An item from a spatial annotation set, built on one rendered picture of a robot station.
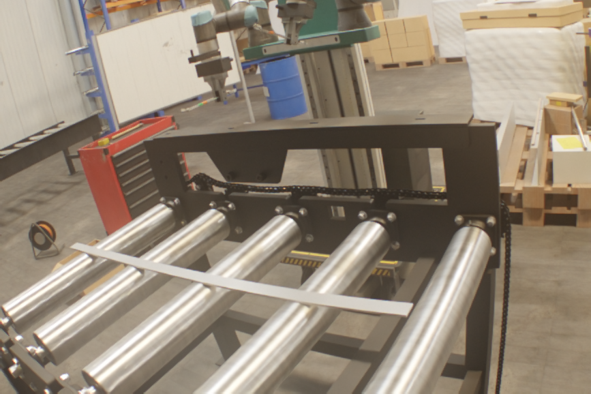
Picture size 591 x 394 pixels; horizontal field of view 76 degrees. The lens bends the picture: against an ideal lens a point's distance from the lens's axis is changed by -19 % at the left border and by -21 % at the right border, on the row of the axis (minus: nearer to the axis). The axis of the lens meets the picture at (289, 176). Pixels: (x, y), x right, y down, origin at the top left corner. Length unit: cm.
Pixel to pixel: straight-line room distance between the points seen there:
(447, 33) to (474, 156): 831
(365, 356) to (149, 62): 528
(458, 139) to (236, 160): 75
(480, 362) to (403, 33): 842
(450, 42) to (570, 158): 684
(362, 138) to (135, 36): 490
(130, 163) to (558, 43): 371
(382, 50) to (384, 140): 847
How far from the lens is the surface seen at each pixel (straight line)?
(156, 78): 597
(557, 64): 428
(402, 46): 954
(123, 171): 344
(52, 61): 1215
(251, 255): 127
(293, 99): 687
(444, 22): 940
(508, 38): 441
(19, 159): 625
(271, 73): 681
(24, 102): 1168
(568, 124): 370
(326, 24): 216
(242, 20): 167
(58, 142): 654
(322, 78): 233
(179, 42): 608
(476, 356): 152
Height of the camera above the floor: 149
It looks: 19 degrees down
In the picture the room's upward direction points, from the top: 13 degrees counter-clockwise
